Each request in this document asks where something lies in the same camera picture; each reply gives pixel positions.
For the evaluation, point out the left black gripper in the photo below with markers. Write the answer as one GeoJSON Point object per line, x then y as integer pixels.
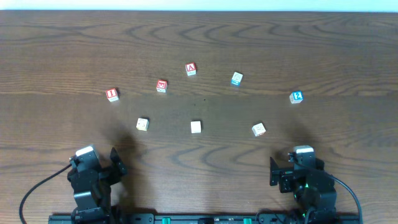
{"type": "Point", "coordinates": [109, 170]}

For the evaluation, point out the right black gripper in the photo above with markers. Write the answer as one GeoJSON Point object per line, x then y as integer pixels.
{"type": "Point", "coordinates": [282, 174]}

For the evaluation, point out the red letter I block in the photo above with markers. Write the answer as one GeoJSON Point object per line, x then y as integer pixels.
{"type": "Point", "coordinates": [112, 95]}

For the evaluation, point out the blue number 2 block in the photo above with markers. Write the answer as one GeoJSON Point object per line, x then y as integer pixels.
{"type": "Point", "coordinates": [296, 97]}

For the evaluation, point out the red letter A block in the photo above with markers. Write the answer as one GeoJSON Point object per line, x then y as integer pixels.
{"type": "Point", "coordinates": [190, 68]}

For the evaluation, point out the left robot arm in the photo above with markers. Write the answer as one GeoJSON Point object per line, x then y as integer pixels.
{"type": "Point", "coordinates": [95, 208]}

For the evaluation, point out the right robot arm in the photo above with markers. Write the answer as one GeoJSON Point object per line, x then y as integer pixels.
{"type": "Point", "coordinates": [313, 190]}

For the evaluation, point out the white block red side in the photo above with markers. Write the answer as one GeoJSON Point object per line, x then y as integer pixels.
{"type": "Point", "coordinates": [258, 129]}

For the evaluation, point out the yellow-edged picture block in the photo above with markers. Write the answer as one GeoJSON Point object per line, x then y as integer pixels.
{"type": "Point", "coordinates": [142, 124]}

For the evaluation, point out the plain white centre block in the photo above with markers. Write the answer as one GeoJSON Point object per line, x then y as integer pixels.
{"type": "Point", "coordinates": [195, 127]}

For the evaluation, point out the red picture block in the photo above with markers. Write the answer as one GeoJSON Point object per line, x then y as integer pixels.
{"type": "Point", "coordinates": [161, 86]}

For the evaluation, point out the blue and white block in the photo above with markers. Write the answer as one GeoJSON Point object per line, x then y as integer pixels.
{"type": "Point", "coordinates": [236, 79]}

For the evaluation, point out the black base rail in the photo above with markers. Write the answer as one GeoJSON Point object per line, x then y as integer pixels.
{"type": "Point", "coordinates": [148, 218]}

